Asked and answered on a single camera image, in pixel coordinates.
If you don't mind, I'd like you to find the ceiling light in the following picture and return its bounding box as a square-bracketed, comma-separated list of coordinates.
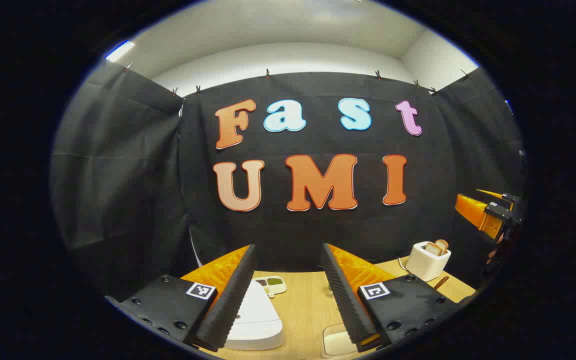
[105, 41, 136, 62]

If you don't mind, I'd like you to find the black backdrop cloth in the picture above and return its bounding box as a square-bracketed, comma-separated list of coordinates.
[49, 61, 526, 301]

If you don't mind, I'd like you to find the white rice cooker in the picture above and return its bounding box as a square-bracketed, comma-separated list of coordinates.
[225, 280, 285, 351]

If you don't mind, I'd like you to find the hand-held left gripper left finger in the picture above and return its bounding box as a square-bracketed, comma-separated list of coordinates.
[105, 244, 258, 353]

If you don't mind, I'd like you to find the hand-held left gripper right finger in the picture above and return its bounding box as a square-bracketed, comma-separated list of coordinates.
[320, 242, 473, 353]

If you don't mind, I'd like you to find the white toaster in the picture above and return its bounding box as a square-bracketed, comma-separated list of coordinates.
[405, 241, 452, 282]

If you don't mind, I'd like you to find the white divided seasoning dish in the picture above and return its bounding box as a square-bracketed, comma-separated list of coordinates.
[254, 276, 288, 299]

